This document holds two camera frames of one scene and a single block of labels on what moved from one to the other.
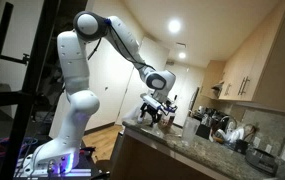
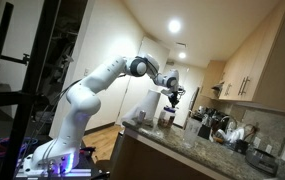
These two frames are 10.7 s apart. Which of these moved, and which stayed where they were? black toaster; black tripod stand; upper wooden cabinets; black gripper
Moved: black gripper
Stayed: black toaster; upper wooden cabinets; black tripod stand
